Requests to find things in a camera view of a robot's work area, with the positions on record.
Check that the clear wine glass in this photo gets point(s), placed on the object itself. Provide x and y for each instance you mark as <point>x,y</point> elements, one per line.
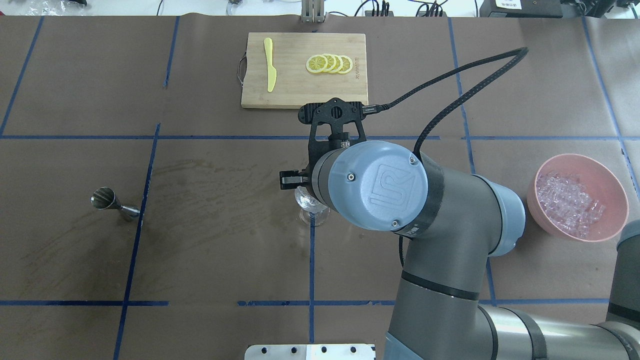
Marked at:
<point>312,211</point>

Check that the clear ice cubes pile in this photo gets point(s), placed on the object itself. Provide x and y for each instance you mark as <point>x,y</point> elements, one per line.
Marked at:
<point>565,201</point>

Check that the white camera stand base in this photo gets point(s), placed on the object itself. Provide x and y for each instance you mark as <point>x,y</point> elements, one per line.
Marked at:
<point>335,351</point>

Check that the yellow plastic knife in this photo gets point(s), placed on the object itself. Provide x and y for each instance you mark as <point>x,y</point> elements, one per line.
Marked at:
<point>268,45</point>

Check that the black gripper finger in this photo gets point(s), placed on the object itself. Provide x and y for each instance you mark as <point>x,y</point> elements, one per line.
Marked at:
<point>291,179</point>

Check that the bamboo cutting board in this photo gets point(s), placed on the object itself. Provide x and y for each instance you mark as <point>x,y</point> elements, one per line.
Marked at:
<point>295,86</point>

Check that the black desktop box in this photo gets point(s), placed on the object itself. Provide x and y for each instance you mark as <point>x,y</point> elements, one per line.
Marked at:
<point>550,9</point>

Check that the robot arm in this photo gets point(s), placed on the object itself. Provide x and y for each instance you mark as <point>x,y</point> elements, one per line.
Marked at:
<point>454,221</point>

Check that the pink bowl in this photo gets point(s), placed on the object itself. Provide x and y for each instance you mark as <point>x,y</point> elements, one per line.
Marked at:
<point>600,182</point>

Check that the steel cocktail jigger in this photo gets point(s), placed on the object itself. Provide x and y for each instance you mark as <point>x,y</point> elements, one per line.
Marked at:
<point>105,198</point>

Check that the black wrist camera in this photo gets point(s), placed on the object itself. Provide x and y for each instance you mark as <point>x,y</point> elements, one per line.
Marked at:
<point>336,113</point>

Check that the aluminium frame post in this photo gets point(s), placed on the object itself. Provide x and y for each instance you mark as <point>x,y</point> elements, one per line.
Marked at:
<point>313,11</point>

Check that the clear plastic bag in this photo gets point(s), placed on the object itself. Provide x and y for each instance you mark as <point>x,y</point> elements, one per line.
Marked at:
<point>52,8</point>

